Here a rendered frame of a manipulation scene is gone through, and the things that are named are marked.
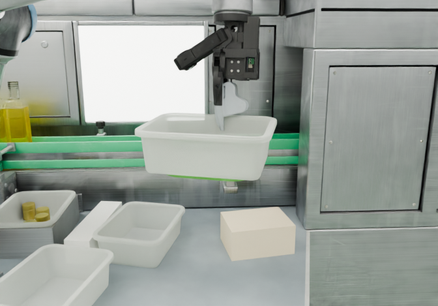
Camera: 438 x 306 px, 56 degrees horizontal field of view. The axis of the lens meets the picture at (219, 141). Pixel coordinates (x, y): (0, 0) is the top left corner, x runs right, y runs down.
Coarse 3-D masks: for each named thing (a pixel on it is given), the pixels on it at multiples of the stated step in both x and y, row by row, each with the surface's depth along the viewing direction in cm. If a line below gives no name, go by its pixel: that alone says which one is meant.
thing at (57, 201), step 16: (32, 192) 118; (48, 192) 118; (64, 192) 118; (0, 208) 107; (16, 208) 115; (64, 208) 107; (0, 224) 97; (16, 224) 98; (32, 224) 98; (48, 224) 99
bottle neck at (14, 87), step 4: (8, 84) 121; (12, 84) 121; (16, 84) 122; (8, 88) 122; (12, 88) 121; (16, 88) 122; (8, 92) 122; (12, 92) 122; (16, 92) 122; (12, 96) 122; (16, 96) 122
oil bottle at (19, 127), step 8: (8, 104) 121; (16, 104) 121; (24, 104) 124; (8, 112) 122; (16, 112) 122; (24, 112) 124; (8, 120) 122; (16, 120) 122; (24, 120) 123; (8, 128) 123; (16, 128) 123; (24, 128) 124; (8, 136) 123; (16, 136) 123; (24, 136) 124
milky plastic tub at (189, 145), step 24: (168, 120) 80; (192, 120) 80; (240, 120) 78; (264, 120) 77; (144, 144) 67; (168, 144) 66; (192, 144) 65; (216, 144) 64; (240, 144) 64; (264, 144) 65; (168, 168) 68; (192, 168) 67; (216, 168) 66; (240, 168) 65
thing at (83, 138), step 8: (32, 136) 130; (40, 136) 130; (48, 136) 130; (56, 136) 130; (64, 136) 130; (72, 136) 131; (80, 136) 131; (88, 136) 131; (96, 136) 131; (104, 136) 131; (112, 136) 131; (120, 136) 131; (128, 136) 131; (136, 136) 132; (272, 136) 134; (280, 136) 134; (288, 136) 134; (296, 136) 135
